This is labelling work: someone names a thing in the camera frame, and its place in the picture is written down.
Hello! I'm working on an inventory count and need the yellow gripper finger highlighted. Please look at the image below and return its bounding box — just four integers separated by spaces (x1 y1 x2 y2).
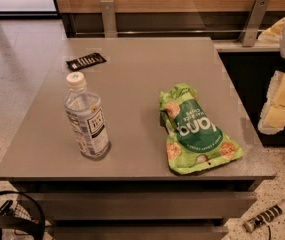
258 18 285 43

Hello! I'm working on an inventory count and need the left metal bracket post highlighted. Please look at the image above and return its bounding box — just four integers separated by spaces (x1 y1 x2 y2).
100 0 118 38

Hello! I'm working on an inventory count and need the white power strip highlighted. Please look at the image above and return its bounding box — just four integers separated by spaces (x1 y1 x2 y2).
243 200 285 233

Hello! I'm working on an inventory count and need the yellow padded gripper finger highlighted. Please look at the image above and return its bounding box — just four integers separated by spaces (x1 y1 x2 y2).
258 71 285 135

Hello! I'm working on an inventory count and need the metal bracket post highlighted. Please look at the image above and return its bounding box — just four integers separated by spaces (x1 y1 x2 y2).
239 0 270 47
100 0 118 38

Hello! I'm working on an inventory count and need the right metal bracket post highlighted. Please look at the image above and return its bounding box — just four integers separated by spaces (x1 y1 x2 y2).
239 0 270 47

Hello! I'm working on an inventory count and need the black rxbar chocolate bar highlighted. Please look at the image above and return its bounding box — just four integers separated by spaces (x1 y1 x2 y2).
66 53 106 71

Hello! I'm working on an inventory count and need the clear plastic water bottle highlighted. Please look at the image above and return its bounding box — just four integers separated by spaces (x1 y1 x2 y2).
64 72 111 160

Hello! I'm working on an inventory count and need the green rice chip bag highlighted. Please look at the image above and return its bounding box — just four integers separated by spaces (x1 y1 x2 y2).
159 83 243 175

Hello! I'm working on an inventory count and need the black wire basket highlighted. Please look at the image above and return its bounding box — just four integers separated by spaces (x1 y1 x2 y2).
0 190 45 240

